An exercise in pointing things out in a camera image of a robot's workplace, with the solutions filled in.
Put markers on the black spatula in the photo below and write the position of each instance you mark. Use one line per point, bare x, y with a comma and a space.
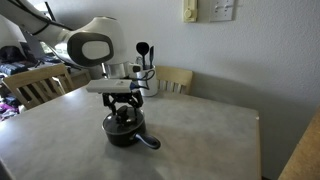
151, 55

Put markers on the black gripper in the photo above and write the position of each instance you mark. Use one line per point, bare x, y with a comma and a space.
123, 96

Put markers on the white light switch plate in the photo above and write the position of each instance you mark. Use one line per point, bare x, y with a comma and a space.
221, 10

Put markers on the wooden slat-back chair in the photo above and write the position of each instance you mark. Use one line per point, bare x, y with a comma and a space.
33, 75

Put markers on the metal whisk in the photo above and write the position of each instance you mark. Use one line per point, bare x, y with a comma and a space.
138, 60

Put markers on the glass lid with black knob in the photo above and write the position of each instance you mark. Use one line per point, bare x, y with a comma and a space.
111, 124

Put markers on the black ladle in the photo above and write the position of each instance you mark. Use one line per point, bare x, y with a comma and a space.
142, 48

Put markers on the black-framed window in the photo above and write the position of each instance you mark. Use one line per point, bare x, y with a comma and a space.
61, 56

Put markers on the low wooden side table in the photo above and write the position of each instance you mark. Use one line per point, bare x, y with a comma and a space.
80, 76

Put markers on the black bag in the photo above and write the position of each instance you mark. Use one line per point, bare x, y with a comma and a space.
10, 53

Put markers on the wooden cabinet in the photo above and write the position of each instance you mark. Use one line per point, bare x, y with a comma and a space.
305, 153

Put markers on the white utensil holder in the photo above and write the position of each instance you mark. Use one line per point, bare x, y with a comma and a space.
150, 87

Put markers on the yellowed wall thermostat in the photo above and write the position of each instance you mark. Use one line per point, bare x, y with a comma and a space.
190, 11

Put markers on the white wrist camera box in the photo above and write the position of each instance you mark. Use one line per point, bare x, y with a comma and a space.
108, 85

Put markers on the blue striped bedding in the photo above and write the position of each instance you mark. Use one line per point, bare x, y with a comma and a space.
13, 67

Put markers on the purple clothes pile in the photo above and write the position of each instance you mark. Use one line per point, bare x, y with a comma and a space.
6, 110

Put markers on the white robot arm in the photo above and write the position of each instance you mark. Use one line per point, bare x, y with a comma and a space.
96, 36

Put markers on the grey leaning board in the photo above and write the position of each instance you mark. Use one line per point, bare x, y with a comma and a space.
33, 45

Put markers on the light wooden chair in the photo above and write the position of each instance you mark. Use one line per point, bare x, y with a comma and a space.
174, 75

